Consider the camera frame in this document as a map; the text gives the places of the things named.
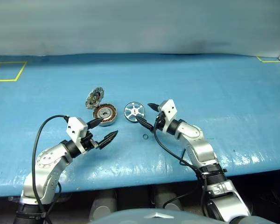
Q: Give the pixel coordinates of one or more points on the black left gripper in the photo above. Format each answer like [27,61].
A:
[88,141]

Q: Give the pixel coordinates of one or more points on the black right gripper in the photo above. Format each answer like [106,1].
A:
[161,120]

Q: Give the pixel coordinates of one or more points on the silver spoked motor rotor cover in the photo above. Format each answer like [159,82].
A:
[134,112]

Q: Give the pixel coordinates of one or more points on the silver motor housing copper windings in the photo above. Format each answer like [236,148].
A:
[105,115]

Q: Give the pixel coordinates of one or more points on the silver toothed motor end cap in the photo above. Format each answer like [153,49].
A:
[94,98]

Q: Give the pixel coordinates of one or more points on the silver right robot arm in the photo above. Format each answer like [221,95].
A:
[200,149]

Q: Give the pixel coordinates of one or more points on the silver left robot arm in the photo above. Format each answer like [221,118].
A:
[46,163]

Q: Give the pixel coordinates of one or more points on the dark grey rounded cylinder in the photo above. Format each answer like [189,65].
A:
[102,205]
[169,198]

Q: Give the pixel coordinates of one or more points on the grey robot torso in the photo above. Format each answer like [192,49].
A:
[154,215]

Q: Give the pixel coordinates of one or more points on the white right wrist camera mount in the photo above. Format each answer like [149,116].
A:
[169,112]

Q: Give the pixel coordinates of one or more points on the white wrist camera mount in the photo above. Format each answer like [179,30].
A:
[75,130]
[169,112]

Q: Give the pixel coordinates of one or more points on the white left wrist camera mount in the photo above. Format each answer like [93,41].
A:
[75,130]

